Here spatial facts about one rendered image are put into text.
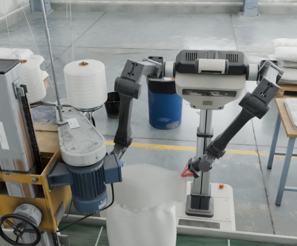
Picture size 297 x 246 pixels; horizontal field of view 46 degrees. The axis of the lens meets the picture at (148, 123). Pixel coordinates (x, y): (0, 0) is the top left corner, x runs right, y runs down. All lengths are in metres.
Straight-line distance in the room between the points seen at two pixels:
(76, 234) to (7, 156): 1.18
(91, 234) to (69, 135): 1.12
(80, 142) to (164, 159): 2.32
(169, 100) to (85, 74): 2.67
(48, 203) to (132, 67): 0.65
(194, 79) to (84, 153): 0.85
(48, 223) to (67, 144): 0.36
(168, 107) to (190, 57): 2.14
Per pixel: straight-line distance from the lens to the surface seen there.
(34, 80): 1.50
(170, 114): 4.07
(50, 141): 1.62
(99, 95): 1.41
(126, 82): 1.44
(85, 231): 2.50
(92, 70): 1.38
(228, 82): 1.96
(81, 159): 1.37
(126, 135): 1.70
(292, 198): 3.44
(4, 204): 1.62
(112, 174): 1.49
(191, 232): 2.45
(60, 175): 1.48
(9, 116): 1.33
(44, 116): 1.83
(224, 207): 2.83
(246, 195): 3.36
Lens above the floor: 2.19
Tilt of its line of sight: 30 degrees down
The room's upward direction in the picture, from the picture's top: 1 degrees counter-clockwise
